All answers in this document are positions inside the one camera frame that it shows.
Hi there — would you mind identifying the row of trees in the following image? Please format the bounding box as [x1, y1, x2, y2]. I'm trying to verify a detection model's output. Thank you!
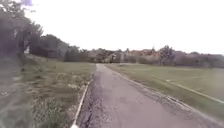
[0, 0, 224, 69]

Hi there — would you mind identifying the green grass field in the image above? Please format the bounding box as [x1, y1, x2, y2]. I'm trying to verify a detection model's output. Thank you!
[104, 63, 224, 123]
[0, 54, 98, 128]

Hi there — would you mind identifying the grey gravelly asphalt path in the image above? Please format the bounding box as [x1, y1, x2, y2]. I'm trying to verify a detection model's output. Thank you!
[75, 63, 223, 128]

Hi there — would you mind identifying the group of red-roofed buildings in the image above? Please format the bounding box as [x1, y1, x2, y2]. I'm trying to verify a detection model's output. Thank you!
[126, 48, 161, 63]

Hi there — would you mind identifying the pale kerb strip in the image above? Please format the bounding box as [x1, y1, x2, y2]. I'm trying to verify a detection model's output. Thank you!
[70, 78, 93, 128]
[164, 94, 198, 113]

